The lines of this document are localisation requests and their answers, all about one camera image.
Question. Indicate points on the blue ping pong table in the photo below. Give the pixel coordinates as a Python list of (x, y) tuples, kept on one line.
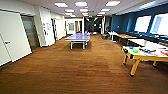
[(78, 36)]

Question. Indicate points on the dark trash can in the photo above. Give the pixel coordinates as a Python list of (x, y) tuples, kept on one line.
[(105, 36)]

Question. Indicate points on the framed interior window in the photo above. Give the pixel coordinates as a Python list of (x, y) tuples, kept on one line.
[(71, 26)]

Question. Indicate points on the white square pillar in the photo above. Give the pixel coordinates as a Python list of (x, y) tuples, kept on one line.
[(103, 25)]

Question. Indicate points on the small white table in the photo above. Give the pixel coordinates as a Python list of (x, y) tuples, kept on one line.
[(112, 33)]

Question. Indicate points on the long wooden table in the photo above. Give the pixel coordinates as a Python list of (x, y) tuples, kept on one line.
[(146, 42), (125, 36)]

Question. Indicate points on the blue bowl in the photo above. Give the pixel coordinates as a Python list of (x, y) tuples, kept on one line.
[(130, 47)]

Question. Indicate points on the green bowl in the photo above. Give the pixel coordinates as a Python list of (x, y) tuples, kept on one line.
[(137, 51)]

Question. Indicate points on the grey elevator door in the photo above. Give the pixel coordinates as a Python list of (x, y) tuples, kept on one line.
[(30, 31)]

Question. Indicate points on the white table with dishes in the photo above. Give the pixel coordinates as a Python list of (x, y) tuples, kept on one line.
[(146, 56)]

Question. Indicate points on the bright room window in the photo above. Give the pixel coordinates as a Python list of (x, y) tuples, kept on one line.
[(160, 24), (143, 24)]

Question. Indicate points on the white double door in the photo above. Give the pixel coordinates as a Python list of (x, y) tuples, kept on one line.
[(15, 36)]

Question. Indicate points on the dark bench sofa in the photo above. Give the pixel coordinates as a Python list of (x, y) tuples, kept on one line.
[(156, 36)]

